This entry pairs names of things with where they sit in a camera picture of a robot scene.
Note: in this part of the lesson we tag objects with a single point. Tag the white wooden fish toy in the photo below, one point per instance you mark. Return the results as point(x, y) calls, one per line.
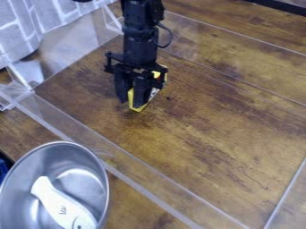
point(68, 212)

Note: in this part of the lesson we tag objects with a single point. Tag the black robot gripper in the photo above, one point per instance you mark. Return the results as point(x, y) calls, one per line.
point(137, 58)

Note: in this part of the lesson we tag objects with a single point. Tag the yellow butter block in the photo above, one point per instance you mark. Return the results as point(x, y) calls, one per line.
point(159, 78)

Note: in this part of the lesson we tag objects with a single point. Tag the silver metal bowl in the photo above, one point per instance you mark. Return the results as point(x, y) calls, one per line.
point(77, 173)

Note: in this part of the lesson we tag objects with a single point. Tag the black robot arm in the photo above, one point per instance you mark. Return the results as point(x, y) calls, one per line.
point(142, 15)

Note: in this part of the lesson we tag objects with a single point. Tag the clear acrylic barrier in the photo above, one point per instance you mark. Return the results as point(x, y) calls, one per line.
point(212, 158)

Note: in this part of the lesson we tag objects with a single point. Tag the blue object at edge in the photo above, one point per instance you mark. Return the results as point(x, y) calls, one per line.
point(3, 170)

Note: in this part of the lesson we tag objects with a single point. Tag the grey brick pattern cloth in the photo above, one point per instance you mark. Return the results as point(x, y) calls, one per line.
point(29, 19)

